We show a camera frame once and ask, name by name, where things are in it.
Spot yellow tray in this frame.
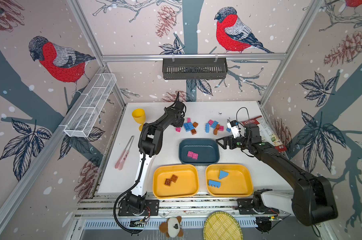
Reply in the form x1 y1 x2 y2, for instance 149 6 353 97
206 164 254 197
152 165 200 199

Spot brown lego brick front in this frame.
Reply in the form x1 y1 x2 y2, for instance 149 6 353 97
170 175 178 183

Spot blue long lego brick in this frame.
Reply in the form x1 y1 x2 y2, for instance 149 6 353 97
208 180 221 189

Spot left yellow tray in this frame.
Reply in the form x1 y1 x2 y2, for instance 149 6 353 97
152 165 200 199

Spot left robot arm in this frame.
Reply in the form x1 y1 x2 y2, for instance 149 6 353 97
125 101 187 213

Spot blue sloped lego brick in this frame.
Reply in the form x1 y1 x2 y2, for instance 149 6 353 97
219 170 229 180

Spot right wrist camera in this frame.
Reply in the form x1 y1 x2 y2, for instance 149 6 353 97
227 120 242 139

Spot dark teal tray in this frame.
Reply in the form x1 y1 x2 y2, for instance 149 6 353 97
178 138 220 166

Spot woven bamboo plate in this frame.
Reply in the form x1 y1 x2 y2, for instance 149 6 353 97
203 212 244 240

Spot white wire basket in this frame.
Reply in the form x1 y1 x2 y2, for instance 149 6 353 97
64 73 116 138

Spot blue lego brick right group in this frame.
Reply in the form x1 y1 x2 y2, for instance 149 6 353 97
211 121 219 129

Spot small pink lego brick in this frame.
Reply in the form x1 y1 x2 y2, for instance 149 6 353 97
192 153 199 160

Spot yellow plastic goblet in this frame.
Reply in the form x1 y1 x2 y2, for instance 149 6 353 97
132 109 146 132

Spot pink tongs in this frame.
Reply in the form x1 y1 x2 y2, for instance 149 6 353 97
115 136 134 170

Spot right yellow tray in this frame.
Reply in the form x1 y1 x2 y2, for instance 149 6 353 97
206 164 254 197

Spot black hanging basket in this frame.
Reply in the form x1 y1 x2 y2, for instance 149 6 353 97
162 58 228 80

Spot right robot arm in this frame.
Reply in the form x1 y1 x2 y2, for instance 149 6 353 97
216 124 339 226

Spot plush toy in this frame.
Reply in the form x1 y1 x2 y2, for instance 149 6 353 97
159 216 184 238

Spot large blue lego brick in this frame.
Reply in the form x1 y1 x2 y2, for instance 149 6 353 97
184 122 195 132

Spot blue upright lego brick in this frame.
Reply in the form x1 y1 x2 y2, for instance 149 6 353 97
205 123 211 133

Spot snack package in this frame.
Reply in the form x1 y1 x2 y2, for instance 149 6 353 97
242 116 287 152

